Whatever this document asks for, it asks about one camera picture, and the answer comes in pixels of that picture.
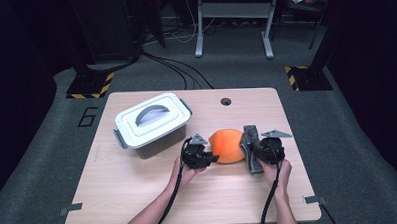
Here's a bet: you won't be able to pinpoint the person's left hand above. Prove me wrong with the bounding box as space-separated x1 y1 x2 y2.
168 156 208 193

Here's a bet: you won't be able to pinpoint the white metal stand frame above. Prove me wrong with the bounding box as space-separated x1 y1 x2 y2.
193 0 283 62

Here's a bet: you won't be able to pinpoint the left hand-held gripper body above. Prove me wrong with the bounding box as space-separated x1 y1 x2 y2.
180 133 212 171

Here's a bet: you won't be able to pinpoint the black stand with striped base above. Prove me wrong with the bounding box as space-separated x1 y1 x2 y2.
65 58 116 101
283 36 334 93

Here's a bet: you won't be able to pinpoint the black cabinet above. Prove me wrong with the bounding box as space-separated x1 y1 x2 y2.
71 0 143 64

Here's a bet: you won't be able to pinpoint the orange plush toy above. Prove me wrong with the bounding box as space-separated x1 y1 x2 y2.
207 127 246 166

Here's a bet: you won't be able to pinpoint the left hand-held gripper black cable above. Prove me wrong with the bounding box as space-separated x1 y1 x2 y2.
152 136 195 224

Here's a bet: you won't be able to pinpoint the white floor cable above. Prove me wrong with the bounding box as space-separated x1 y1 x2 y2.
169 0 218 45

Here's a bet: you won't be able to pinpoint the person's right hand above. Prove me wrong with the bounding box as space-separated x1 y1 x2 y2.
258 157 293 198

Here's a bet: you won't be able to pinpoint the grey table clamp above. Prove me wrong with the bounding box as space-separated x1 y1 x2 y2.
58 202 84 217
303 195 328 206

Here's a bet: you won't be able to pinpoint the black floor cables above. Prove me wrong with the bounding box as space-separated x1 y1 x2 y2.
140 47 215 93

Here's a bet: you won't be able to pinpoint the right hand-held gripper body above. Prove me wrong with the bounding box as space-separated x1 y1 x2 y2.
253 129 294 166

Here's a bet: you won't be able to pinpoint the white lid with grey handle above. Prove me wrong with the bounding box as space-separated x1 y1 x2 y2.
114 91 193 150

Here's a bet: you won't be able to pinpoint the clear brown storage box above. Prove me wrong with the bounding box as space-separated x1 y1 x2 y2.
111 97 195 162

